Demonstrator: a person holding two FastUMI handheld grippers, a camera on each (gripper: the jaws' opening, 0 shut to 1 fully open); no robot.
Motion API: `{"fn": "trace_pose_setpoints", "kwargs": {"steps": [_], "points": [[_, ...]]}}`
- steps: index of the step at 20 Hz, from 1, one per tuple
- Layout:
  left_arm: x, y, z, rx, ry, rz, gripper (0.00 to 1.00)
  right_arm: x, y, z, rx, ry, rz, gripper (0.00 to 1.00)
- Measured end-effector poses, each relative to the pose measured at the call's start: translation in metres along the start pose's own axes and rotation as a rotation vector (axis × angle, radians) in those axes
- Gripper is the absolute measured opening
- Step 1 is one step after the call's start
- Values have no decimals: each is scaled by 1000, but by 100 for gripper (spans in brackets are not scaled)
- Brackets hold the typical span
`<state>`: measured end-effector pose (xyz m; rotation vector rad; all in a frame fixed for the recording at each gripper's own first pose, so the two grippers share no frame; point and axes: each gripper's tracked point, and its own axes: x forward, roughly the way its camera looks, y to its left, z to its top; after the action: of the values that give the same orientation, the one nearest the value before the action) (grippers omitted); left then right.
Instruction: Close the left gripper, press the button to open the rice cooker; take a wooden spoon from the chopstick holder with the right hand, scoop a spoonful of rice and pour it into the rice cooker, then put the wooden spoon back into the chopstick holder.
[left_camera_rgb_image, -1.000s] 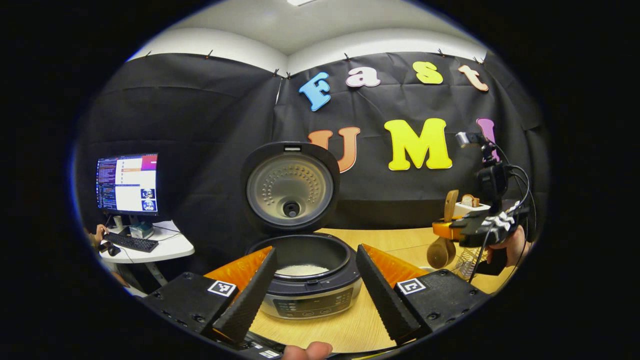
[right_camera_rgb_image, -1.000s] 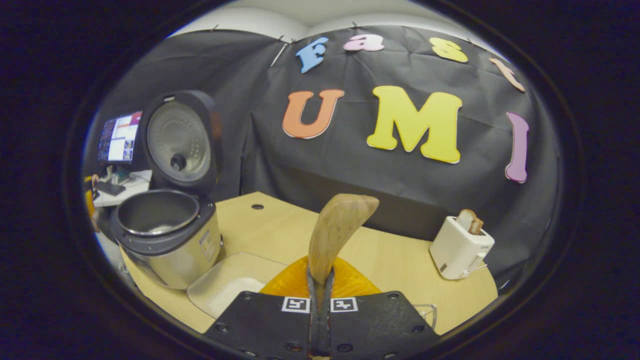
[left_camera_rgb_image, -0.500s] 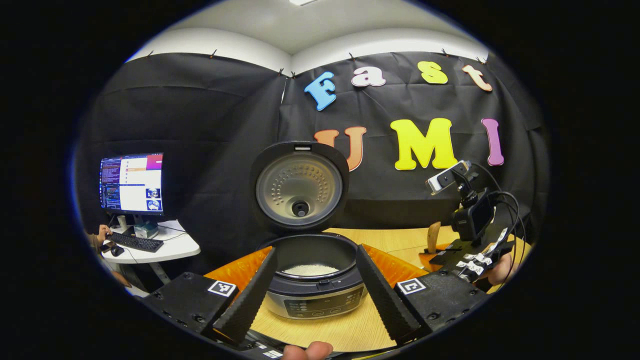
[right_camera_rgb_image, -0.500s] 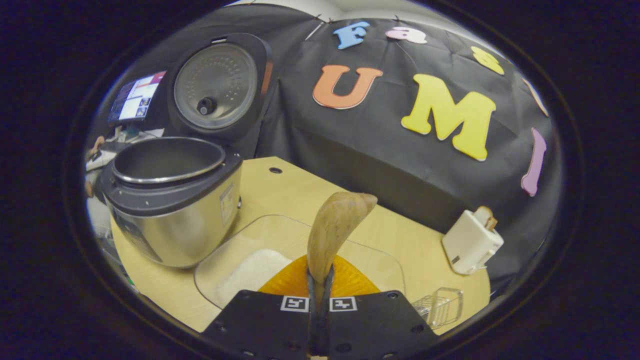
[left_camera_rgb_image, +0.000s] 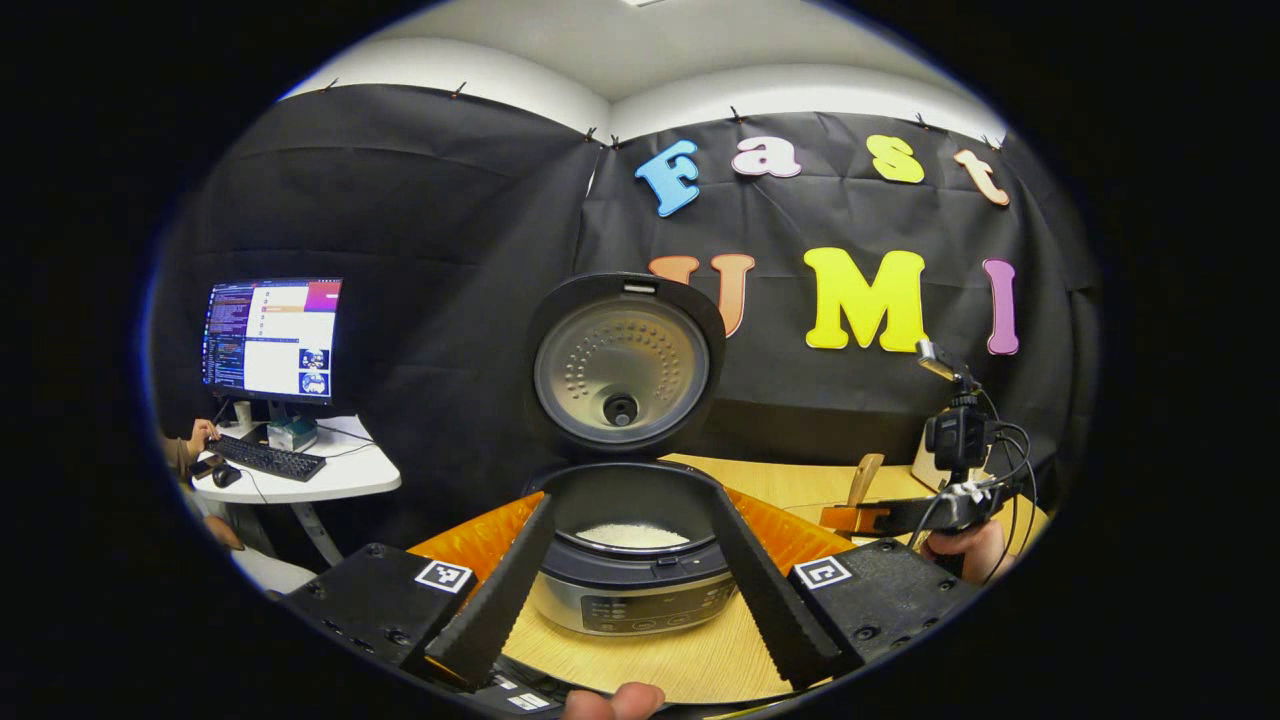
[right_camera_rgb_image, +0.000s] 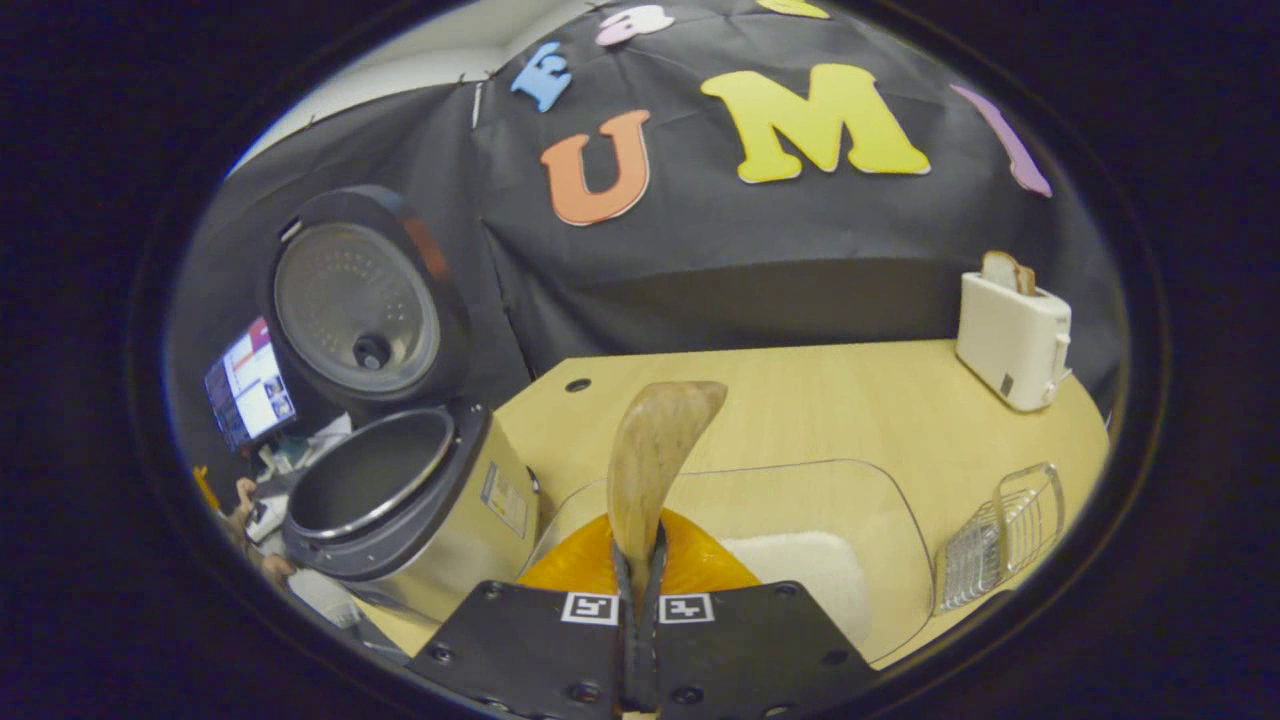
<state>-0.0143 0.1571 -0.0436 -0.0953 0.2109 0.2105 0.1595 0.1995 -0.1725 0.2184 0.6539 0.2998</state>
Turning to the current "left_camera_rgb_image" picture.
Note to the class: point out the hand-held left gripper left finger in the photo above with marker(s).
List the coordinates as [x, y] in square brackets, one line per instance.
[500, 600]

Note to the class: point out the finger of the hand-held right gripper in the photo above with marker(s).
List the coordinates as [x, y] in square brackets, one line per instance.
[850, 520]

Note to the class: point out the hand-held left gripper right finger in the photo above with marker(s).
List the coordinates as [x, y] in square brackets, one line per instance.
[770, 600]

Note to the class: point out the wooden spoon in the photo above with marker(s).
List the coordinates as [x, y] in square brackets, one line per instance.
[866, 475]

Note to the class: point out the white rice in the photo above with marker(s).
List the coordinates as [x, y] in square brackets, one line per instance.
[630, 536]

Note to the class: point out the black silver rice cooker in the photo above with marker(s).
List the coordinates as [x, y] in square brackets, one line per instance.
[620, 360]

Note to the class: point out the white toaster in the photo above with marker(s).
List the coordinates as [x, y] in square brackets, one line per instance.
[925, 475]

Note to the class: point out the white side desk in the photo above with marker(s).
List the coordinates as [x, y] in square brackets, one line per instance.
[345, 470]

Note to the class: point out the small teal box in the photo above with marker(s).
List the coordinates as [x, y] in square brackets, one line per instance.
[292, 434]

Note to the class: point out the black keyboard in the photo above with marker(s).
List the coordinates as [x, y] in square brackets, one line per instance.
[265, 458]

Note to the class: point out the black computer mouse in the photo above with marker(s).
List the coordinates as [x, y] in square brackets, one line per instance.
[227, 476]

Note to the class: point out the computer monitor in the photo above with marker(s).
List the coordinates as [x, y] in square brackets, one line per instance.
[270, 340]

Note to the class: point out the black backdrop cloth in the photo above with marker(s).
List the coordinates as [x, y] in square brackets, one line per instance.
[430, 250]

